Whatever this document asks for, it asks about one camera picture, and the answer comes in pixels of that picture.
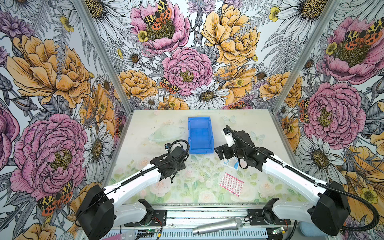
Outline white slotted cable duct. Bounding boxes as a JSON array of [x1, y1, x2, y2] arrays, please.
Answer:
[[101, 228, 269, 240]]

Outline aluminium table edge rail right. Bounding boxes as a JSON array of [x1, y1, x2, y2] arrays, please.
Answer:
[[269, 112, 301, 170]]

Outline aluminium front frame rail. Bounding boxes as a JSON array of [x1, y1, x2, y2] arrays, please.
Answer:
[[119, 203, 289, 230]]

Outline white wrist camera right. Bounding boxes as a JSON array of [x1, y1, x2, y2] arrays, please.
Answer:
[[224, 133, 235, 148]]

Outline aluminium corner post right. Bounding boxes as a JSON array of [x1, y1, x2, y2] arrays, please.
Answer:
[[272, 0, 341, 114]]

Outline aluminium corner post left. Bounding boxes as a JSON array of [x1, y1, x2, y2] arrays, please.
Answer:
[[74, 1, 134, 117]]

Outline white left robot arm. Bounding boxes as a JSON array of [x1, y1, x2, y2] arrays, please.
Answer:
[[76, 146, 189, 240]]

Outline pink patterned card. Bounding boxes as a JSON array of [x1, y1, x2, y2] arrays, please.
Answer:
[[220, 173, 245, 197]]

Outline blue plastic bin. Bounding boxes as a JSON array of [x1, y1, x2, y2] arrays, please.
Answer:
[[188, 117, 214, 155]]

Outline silver metal cylinder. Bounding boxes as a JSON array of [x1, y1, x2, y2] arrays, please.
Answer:
[[192, 218, 244, 235]]

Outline aluminium corner post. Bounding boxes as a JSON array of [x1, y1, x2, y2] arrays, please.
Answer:
[[74, 1, 134, 117], [272, 0, 341, 114]]

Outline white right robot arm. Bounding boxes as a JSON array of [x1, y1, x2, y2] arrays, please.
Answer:
[[215, 126, 351, 236]]

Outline black corrugated cable right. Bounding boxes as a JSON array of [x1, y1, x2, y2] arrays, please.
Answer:
[[225, 125, 380, 232]]

